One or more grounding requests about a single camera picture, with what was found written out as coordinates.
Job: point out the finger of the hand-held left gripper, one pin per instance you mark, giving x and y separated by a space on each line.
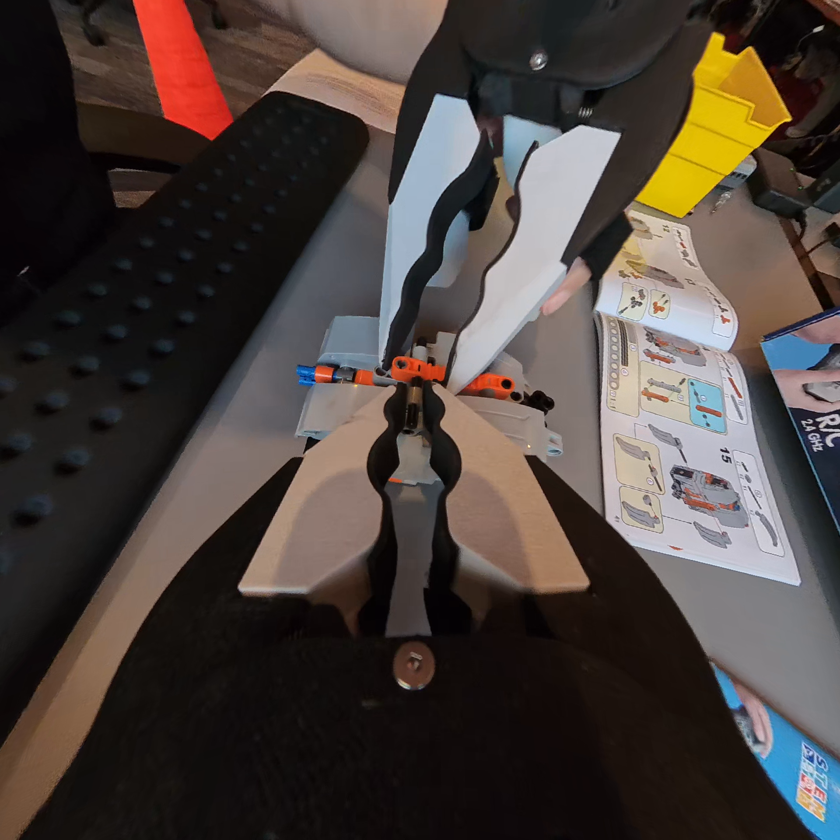
426 170
558 210

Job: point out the small blue booklet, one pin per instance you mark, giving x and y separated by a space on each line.
787 754

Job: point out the grey building block robot model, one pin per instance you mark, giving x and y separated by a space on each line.
512 413

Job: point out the brown side table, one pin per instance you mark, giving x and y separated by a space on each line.
820 262

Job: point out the blue toy robot box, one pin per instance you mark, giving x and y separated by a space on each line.
814 407

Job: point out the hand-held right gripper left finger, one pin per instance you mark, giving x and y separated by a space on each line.
315 525

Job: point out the large black power adapter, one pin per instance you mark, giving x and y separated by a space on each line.
778 187

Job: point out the yellow plastic bin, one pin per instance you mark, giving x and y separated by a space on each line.
722 131

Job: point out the black perforated mat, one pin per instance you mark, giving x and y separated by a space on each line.
164 295

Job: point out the orange toothed beam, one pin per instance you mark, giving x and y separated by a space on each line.
420 369

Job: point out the orange red plastic object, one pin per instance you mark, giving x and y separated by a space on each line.
184 65

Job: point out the person's left forearm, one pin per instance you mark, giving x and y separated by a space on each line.
367 33

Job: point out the person's left hand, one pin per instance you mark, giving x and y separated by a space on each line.
607 249

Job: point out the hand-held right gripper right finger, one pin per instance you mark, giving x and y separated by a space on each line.
518 525

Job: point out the open instruction booklet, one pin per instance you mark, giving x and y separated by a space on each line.
689 426

